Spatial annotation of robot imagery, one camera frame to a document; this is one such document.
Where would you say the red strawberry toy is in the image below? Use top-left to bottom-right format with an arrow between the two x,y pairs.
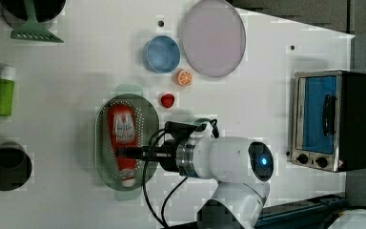
161,94 -> 174,109

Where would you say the green oval strainer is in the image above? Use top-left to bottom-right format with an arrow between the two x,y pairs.
94,84 -> 159,200

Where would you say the silver toaster oven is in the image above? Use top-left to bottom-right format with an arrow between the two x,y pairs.
291,71 -> 366,173

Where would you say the orange slice toy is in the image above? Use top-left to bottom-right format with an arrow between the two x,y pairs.
176,70 -> 193,87

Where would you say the green spatula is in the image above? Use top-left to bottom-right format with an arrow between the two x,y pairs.
10,0 -> 63,43

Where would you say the green white bottle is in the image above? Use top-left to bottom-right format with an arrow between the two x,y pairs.
0,66 -> 16,116

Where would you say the red plush ketchup bottle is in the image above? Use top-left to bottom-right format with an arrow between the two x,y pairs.
107,105 -> 137,188

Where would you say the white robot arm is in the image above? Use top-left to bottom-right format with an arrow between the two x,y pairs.
115,120 -> 274,229

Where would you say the black cable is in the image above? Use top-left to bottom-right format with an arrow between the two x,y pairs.
141,118 -> 220,228

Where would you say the blue bowl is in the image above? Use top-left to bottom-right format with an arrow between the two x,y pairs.
142,35 -> 181,73

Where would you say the black cylinder container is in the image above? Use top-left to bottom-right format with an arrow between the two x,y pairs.
0,145 -> 32,191

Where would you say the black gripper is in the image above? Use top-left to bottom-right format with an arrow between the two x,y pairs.
116,121 -> 201,174

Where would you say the black pot top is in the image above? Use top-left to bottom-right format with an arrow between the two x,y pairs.
0,0 -> 66,22

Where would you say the lilac round plate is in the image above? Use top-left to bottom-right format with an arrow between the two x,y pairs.
181,0 -> 246,77

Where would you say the blue rail frame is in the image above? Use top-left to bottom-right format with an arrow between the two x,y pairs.
254,195 -> 348,229

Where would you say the green cup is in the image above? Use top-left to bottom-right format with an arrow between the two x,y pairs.
193,118 -> 217,132

